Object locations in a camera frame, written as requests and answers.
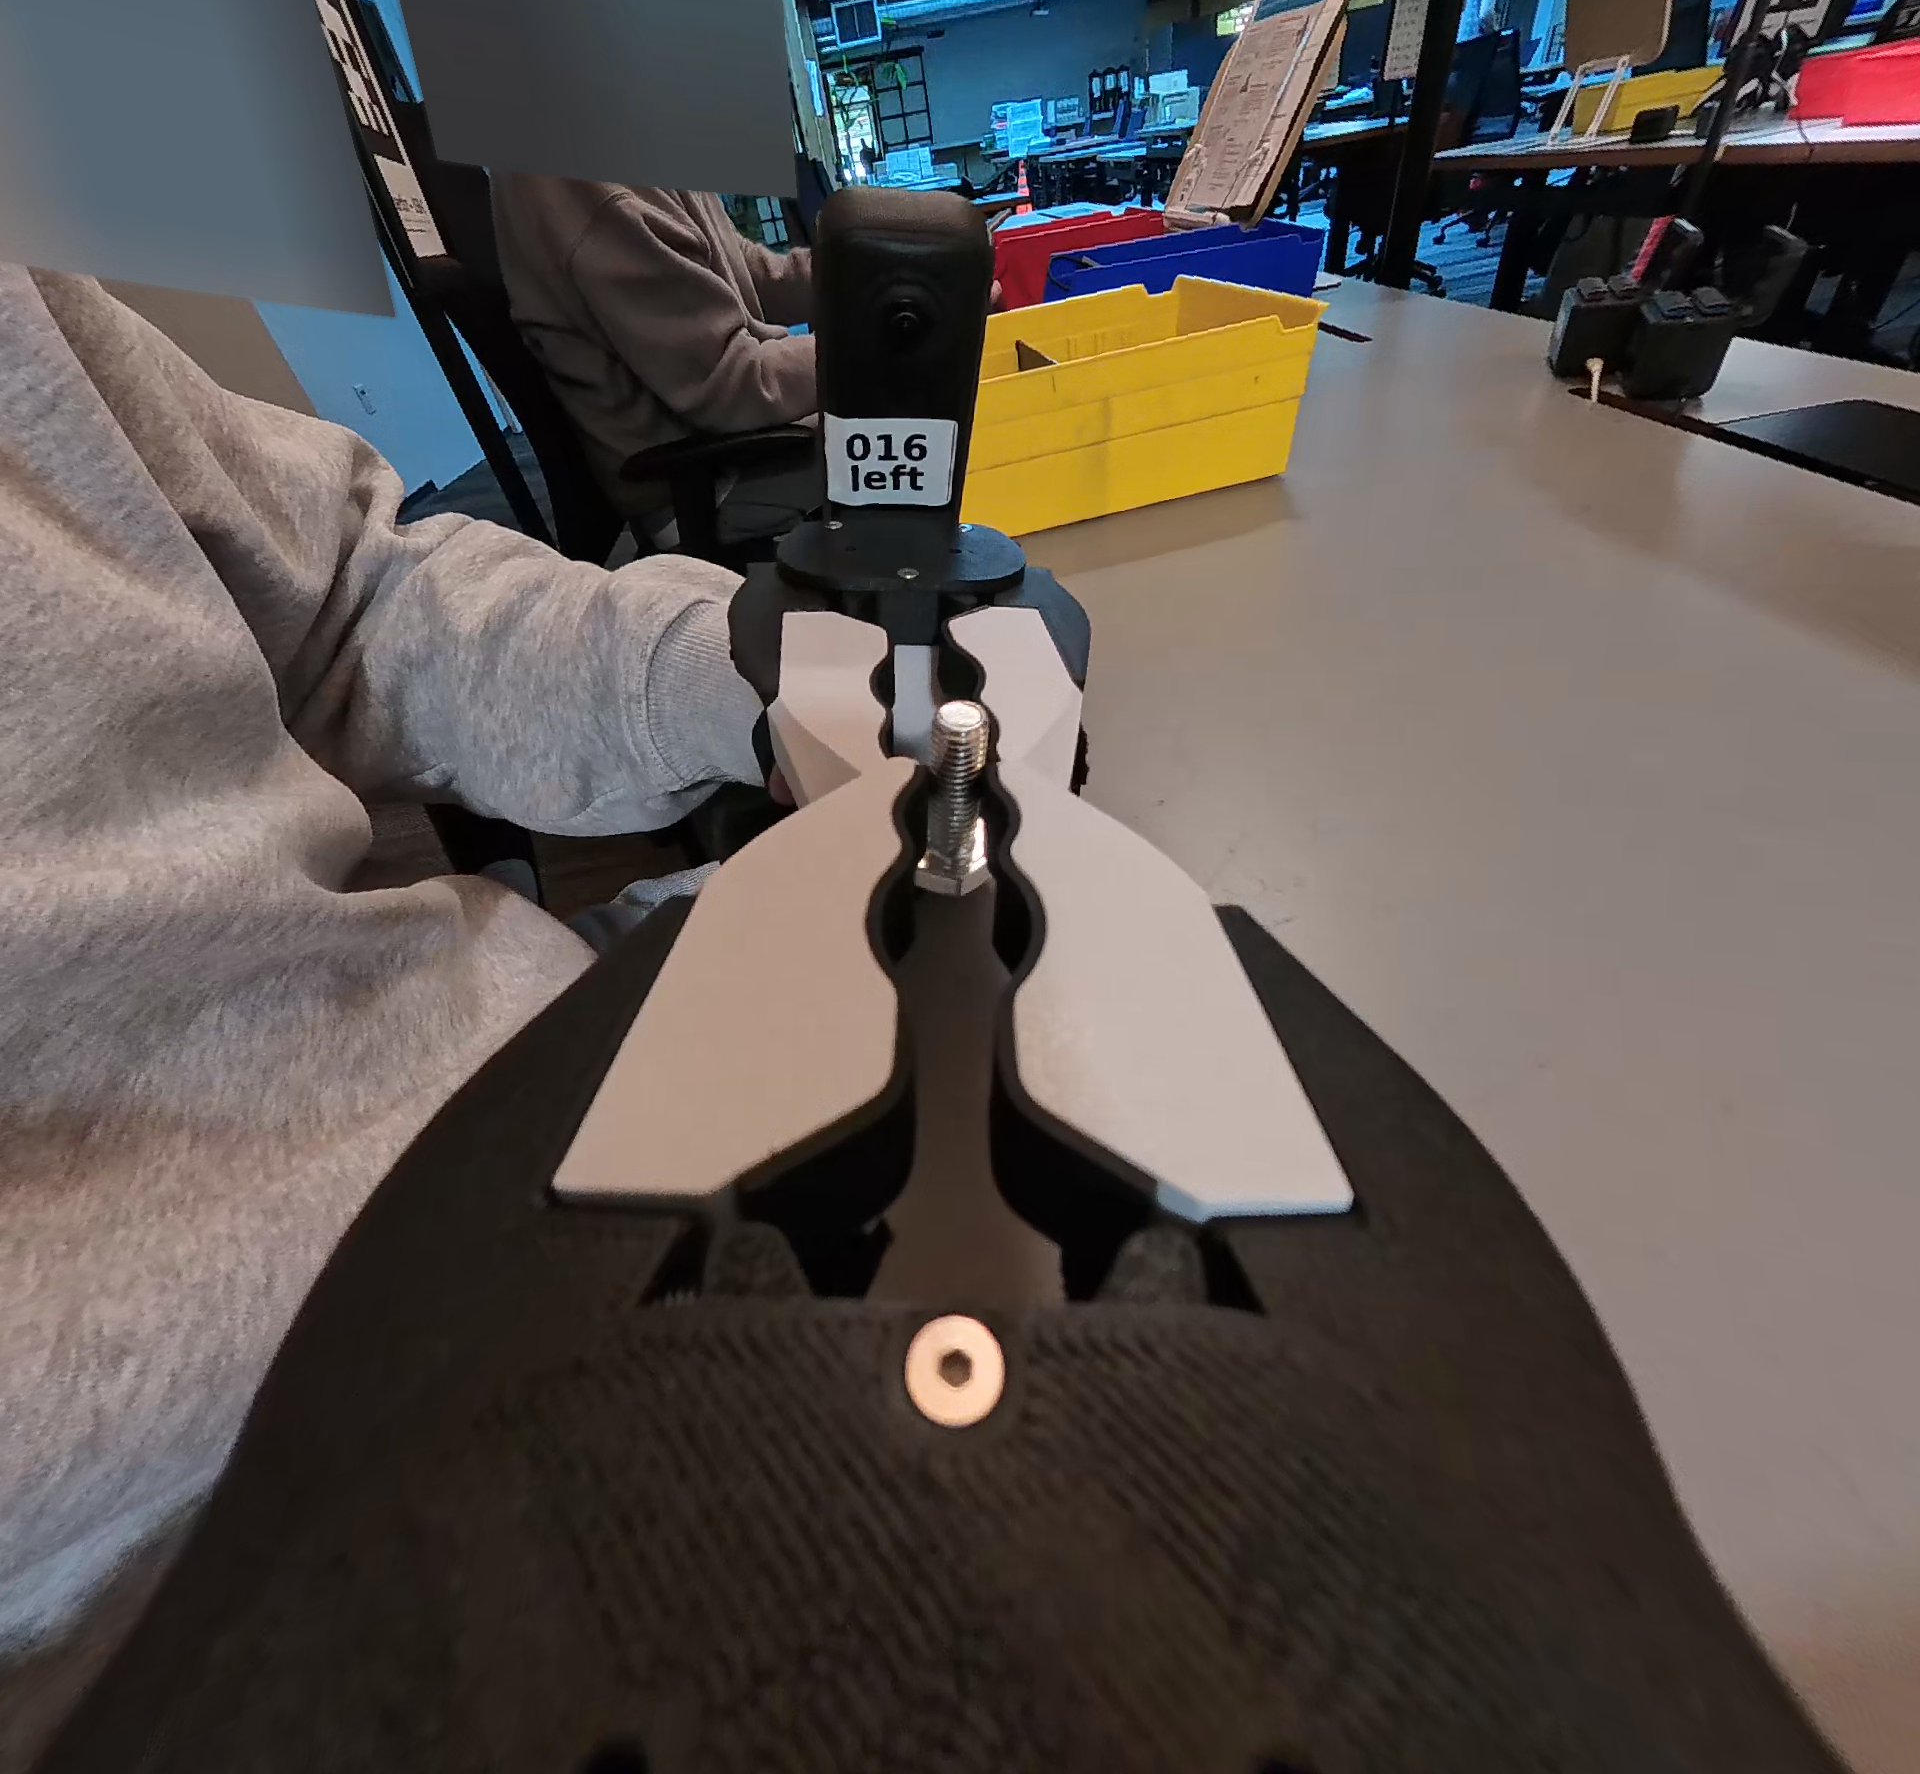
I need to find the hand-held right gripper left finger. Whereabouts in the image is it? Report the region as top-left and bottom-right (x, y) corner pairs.
(551, 757), (924, 1198)

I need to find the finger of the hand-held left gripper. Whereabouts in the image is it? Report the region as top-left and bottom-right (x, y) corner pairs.
(933, 610), (1087, 799)
(768, 611), (938, 810)

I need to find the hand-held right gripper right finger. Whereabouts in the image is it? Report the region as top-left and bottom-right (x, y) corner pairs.
(990, 761), (1354, 1225)

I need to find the silver hex bolt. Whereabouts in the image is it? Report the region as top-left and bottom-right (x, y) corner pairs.
(911, 697), (994, 902)

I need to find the person's left forearm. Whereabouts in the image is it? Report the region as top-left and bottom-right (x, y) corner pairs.
(338, 513), (769, 842)

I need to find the grey desk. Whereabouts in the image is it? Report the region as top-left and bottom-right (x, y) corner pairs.
(984, 279), (1920, 1774)

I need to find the brown desk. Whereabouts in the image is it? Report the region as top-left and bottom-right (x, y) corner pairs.
(1304, 108), (1920, 308)

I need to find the black desk mat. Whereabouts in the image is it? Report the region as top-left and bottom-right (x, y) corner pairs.
(1709, 399), (1920, 506)

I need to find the person's left hand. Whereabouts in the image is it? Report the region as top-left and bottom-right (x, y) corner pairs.
(727, 572), (802, 810)

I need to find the red plastic bin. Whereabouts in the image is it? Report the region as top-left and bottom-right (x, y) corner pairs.
(1793, 39), (1920, 130)
(990, 210), (1171, 309)

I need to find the black office chair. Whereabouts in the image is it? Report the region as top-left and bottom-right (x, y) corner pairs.
(398, 160), (819, 568)

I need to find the yellow plastic bin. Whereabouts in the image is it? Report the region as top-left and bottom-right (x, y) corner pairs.
(1563, 66), (1727, 138)
(960, 274), (1331, 538)

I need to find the blue plastic bin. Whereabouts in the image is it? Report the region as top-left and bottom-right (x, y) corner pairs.
(1046, 220), (1329, 303)

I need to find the leaning cardboard sheet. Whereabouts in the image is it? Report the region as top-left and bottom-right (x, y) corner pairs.
(1166, 0), (1432, 231)

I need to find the large printed marker board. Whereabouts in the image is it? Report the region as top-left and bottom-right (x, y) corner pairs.
(271, 0), (455, 265)

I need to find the black pillar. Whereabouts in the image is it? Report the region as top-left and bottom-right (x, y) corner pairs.
(1376, 0), (1503, 303)

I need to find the person's grey sweatshirt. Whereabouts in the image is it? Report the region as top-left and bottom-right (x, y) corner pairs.
(0, 262), (661, 1774)

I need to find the black charger device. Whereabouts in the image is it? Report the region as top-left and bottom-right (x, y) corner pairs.
(1547, 220), (1812, 400)

